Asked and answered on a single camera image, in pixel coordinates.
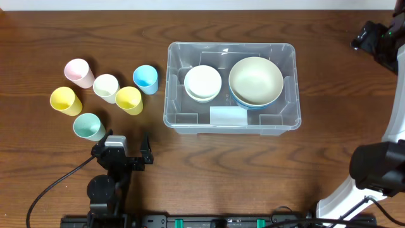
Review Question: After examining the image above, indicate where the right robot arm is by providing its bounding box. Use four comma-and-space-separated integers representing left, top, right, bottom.
271, 0, 404, 227

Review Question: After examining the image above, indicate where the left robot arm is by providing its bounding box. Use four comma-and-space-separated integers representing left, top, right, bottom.
87, 130, 154, 228

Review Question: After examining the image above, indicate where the beige large bowl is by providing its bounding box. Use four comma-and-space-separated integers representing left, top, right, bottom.
228, 56, 284, 106

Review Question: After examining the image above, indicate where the pink cup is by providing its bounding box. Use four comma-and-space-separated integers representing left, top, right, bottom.
64, 58, 95, 89

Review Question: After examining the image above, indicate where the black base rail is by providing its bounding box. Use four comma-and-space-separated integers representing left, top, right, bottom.
59, 214, 377, 228

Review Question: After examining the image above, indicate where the cream white cup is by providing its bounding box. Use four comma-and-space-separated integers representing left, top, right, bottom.
92, 74, 120, 104

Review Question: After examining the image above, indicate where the green cup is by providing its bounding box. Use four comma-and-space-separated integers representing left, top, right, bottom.
73, 113, 106, 141

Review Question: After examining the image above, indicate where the yellow cup centre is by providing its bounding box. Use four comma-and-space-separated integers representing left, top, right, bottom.
115, 86, 143, 115

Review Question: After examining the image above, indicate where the yellow cup left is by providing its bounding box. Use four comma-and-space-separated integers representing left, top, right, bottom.
50, 87, 83, 116

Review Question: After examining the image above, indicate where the dark blue bowl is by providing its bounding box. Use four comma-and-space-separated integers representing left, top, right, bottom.
229, 89, 278, 110

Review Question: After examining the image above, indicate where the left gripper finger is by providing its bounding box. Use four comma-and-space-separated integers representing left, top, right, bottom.
140, 132, 152, 158
100, 129, 113, 144

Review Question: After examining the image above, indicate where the white small bowl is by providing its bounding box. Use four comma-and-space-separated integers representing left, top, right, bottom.
184, 65, 222, 98

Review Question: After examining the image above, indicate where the yellow cup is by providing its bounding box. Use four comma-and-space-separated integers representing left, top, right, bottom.
115, 86, 143, 115
50, 87, 83, 116

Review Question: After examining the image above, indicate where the clear plastic storage container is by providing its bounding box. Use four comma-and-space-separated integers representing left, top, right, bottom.
163, 42, 302, 136

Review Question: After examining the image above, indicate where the blue cup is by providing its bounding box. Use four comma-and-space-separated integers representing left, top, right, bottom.
133, 65, 159, 95

